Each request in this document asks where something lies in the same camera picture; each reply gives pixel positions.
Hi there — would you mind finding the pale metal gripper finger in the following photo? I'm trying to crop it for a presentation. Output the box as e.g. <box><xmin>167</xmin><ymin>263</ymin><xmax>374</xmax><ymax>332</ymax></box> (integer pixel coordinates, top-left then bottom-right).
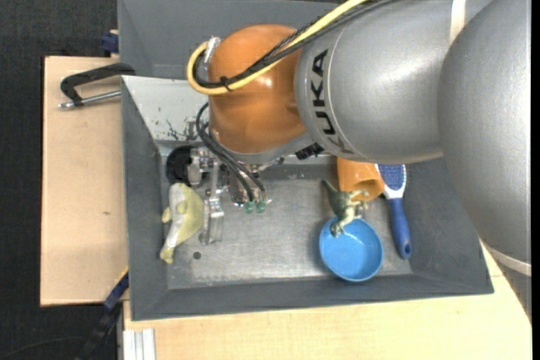
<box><xmin>210</xmin><ymin>197</ymin><xmax>225</xmax><ymax>244</ymax></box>
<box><xmin>197</xmin><ymin>198</ymin><xmax>213</xmax><ymax>247</ymax></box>

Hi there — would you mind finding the yellow and white toy animal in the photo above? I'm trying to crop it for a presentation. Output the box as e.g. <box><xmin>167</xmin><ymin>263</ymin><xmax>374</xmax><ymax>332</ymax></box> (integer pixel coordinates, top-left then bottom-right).
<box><xmin>159</xmin><ymin>181</ymin><xmax>208</xmax><ymax>266</ymax></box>

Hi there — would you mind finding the grey metal bin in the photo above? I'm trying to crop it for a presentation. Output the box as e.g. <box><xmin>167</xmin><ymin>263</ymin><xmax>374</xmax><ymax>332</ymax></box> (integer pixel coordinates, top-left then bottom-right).
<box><xmin>116</xmin><ymin>0</ymin><xmax>495</xmax><ymax>322</ymax></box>

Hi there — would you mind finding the black round object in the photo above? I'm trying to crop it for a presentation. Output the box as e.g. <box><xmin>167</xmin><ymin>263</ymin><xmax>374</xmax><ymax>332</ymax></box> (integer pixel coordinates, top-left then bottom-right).
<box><xmin>165</xmin><ymin>145</ymin><xmax>196</xmax><ymax>185</ymax></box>

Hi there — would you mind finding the green toy dinosaur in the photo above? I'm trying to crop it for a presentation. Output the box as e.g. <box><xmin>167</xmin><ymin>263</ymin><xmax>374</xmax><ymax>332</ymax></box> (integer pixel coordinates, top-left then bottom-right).
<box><xmin>321</xmin><ymin>178</ymin><xmax>372</xmax><ymax>239</ymax></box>

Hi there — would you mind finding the orange cup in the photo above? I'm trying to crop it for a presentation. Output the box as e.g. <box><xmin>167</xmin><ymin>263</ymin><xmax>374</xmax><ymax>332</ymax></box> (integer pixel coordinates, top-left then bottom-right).
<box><xmin>336</xmin><ymin>156</ymin><xmax>383</xmax><ymax>200</ymax></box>

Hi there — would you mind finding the pale brown flat board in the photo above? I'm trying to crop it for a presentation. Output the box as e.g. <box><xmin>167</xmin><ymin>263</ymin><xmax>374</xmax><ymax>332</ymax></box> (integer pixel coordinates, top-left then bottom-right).
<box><xmin>40</xmin><ymin>55</ymin><xmax>130</xmax><ymax>308</ymax></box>

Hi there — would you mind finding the blue bowl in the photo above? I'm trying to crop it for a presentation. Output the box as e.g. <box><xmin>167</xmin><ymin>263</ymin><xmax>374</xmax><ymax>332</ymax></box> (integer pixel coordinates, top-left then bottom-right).
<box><xmin>317</xmin><ymin>216</ymin><xmax>386</xmax><ymax>283</ymax></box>

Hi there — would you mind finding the blue and white brush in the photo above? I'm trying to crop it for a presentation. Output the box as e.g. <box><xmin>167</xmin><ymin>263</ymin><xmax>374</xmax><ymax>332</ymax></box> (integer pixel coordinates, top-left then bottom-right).
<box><xmin>375</xmin><ymin>163</ymin><xmax>413</xmax><ymax>261</ymax></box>

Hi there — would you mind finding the black cylinder on white bracket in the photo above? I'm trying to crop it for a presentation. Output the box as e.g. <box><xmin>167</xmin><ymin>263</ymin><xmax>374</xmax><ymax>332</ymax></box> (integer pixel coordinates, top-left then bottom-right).
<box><xmin>294</xmin><ymin>142</ymin><xmax>326</xmax><ymax>161</ymax></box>

